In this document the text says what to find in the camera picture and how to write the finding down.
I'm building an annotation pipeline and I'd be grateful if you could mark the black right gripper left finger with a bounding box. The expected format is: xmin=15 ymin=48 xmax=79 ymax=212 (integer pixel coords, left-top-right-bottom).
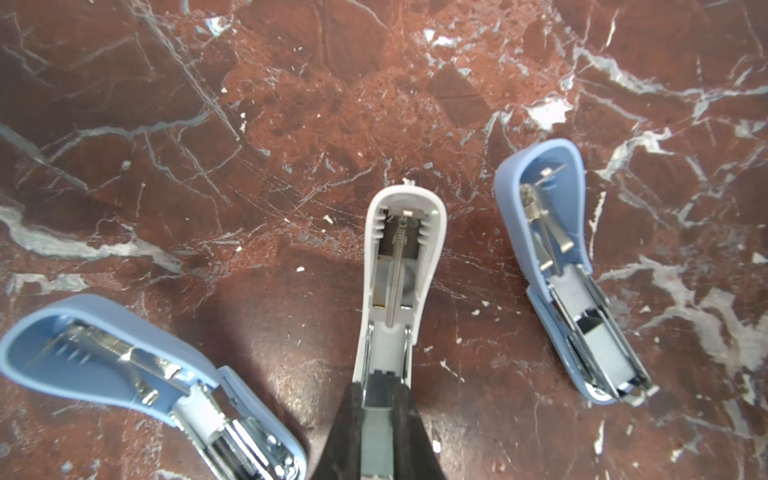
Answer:
xmin=311 ymin=383 xmax=364 ymax=480

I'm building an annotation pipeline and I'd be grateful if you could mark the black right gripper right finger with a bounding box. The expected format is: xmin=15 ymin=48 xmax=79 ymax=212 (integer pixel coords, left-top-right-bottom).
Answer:
xmin=392 ymin=379 xmax=446 ymax=480

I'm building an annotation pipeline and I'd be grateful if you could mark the blue stapler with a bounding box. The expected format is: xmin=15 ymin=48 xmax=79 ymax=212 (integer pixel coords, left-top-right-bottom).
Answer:
xmin=1 ymin=294 xmax=307 ymax=479
xmin=351 ymin=184 xmax=448 ymax=391
xmin=494 ymin=139 xmax=658 ymax=407

